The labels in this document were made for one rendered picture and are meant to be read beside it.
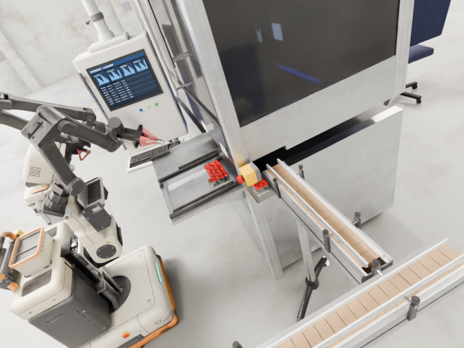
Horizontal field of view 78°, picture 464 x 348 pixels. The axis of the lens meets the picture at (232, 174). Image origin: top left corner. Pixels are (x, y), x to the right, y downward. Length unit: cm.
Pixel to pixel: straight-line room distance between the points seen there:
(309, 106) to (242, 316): 137
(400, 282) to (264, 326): 114
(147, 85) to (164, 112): 23
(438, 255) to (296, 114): 77
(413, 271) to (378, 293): 13
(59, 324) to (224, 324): 94
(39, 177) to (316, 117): 131
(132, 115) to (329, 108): 138
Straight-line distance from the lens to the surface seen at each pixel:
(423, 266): 109
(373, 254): 109
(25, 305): 181
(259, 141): 135
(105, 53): 212
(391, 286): 103
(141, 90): 215
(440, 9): 358
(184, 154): 190
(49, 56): 1160
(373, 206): 222
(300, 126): 144
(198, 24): 112
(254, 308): 207
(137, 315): 204
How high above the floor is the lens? 183
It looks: 37 degrees down
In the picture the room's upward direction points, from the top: 20 degrees counter-clockwise
